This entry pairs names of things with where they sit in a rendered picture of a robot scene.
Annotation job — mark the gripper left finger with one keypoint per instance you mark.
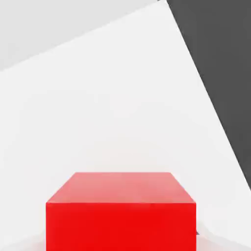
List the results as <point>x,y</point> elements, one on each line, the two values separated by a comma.
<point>33,245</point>

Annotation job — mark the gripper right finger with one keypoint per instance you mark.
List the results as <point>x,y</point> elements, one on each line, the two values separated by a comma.
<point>209,245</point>

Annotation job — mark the small red cube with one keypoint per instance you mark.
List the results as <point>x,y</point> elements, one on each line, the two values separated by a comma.
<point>120,225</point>

